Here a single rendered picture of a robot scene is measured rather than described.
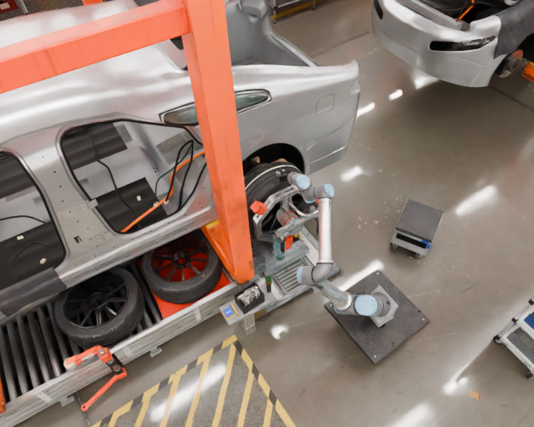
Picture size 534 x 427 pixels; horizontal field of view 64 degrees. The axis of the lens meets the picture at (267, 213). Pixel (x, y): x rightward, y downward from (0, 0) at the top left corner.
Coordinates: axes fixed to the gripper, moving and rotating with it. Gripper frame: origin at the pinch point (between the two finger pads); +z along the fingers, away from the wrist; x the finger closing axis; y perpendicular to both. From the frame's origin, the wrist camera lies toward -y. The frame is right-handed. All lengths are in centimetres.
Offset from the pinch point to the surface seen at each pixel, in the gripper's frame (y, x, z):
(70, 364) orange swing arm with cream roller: -187, -80, 18
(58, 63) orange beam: -119, 109, -93
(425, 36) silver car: 233, 49, 67
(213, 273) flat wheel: -65, -70, 28
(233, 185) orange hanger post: -52, 23, -49
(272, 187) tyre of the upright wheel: -8.4, -7.1, -4.9
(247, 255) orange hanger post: -44, -46, -12
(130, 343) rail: -145, -90, 21
